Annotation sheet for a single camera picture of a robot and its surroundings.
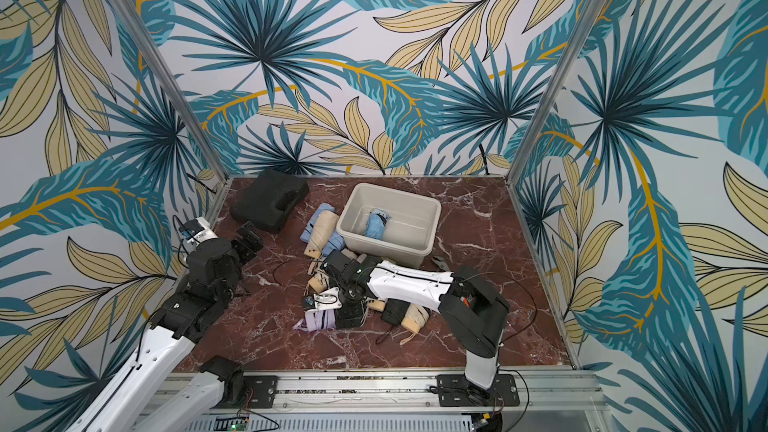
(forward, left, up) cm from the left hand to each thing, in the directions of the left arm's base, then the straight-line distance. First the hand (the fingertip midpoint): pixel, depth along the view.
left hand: (242, 236), depth 73 cm
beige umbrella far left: (+16, -15, -18) cm, 29 cm away
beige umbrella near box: (-1, -16, -22) cm, 27 cm away
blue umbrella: (+19, -32, -20) cm, 42 cm away
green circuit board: (-36, +1, -27) cm, 45 cm away
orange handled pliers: (+8, -53, -25) cm, 59 cm away
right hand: (-8, -22, -20) cm, 31 cm away
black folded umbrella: (-11, -38, -22) cm, 45 cm away
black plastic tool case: (+26, +6, -18) cm, 32 cm away
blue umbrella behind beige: (+12, -19, -21) cm, 31 cm away
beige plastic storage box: (+20, -40, -23) cm, 50 cm away
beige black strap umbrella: (-11, -44, -22) cm, 50 cm away
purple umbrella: (-13, -17, -21) cm, 30 cm away
